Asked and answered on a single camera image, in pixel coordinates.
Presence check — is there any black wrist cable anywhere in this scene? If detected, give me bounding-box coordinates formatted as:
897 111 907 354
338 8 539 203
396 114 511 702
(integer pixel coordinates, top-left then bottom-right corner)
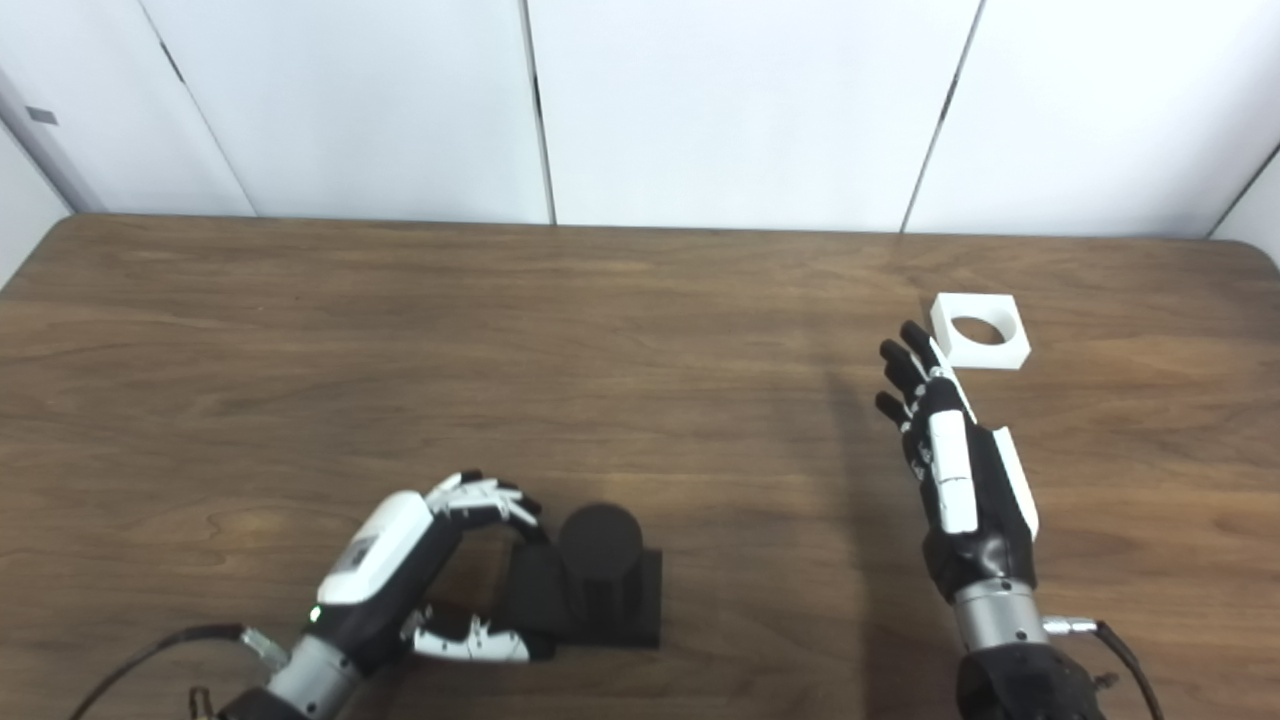
1043 617 1166 720
70 625 291 720

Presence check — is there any black peg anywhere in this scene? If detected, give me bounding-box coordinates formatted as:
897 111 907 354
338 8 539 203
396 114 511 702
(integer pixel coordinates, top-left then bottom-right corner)
500 503 664 648

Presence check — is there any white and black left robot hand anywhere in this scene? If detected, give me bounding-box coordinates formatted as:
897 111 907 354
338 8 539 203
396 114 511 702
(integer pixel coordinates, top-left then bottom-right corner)
305 470 556 673

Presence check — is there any white square piece with hole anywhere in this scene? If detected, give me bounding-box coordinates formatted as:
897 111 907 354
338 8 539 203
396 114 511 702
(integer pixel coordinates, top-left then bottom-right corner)
929 293 1031 371

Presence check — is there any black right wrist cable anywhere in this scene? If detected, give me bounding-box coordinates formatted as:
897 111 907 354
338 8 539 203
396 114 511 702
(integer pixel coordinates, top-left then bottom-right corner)
1043 617 1166 720

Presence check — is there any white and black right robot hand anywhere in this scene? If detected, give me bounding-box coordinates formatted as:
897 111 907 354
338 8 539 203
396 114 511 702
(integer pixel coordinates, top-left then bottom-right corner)
875 320 1041 604

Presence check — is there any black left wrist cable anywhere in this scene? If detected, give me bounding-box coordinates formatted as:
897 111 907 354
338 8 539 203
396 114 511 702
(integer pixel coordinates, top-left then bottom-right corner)
70 625 291 720

